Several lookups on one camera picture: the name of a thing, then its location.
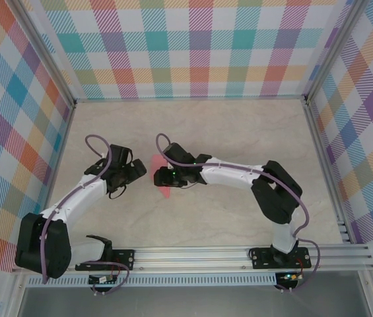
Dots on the aluminium frame post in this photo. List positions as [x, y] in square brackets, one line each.
[54, 59]
[331, 49]

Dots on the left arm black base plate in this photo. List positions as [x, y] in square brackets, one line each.
[123, 259]

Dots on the pink paper sheet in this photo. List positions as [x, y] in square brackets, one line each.
[157, 165]

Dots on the black labelled circuit board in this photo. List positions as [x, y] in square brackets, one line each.
[102, 280]

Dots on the aluminium frame floor bar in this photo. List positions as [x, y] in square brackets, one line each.
[56, 171]
[327, 171]
[189, 98]

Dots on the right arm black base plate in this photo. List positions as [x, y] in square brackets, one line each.
[262, 257]

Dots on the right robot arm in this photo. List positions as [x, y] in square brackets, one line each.
[229, 175]

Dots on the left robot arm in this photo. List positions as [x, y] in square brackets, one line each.
[74, 198]

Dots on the circuit board with green LED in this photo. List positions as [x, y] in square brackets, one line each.
[290, 277]

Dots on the grey metal panel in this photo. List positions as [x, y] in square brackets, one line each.
[189, 302]

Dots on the aluminium mounting rail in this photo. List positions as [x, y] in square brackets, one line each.
[189, 259]

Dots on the aluminium frame leg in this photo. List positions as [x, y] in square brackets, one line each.
[14, 297]
[371, 297]

